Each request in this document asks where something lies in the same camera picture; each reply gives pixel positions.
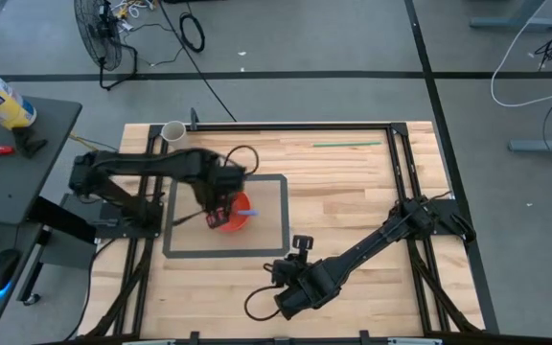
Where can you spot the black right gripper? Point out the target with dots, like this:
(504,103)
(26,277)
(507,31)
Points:
(309,290)

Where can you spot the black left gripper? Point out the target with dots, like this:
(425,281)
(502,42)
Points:
(221,187)

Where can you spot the red plastic bowl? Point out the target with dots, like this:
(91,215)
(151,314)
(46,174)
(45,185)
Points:
(238,223)

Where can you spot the white paper cup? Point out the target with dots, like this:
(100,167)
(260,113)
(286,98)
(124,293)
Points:
(175,135)

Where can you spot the thin green straw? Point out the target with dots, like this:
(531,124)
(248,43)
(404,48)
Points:
(348,144)

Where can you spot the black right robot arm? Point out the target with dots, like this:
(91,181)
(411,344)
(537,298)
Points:
(381,237)

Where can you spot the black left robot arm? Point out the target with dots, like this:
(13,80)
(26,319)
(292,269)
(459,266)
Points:
(151,164)

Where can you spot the grey placemat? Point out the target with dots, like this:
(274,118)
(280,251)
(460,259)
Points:
(283,215)

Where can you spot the black clamp tool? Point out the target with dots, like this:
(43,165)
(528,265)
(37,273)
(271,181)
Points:
(29,141)

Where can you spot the grey side table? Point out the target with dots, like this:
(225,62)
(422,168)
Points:
(17,182)

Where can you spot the black floor fan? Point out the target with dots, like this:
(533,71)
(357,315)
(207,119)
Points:
(98,33)

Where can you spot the black computer mouse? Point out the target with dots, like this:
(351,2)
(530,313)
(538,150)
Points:
(2,268)

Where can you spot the blue grey desk foot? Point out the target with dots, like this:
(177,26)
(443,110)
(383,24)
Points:
(515,22)
(544,145)

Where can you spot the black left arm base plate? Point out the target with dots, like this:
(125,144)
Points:
(113,225)

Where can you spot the black aluminium table frame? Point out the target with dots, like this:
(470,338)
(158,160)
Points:
(276,127)

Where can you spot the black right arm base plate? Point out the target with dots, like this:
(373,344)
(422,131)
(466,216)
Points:
(448,211)

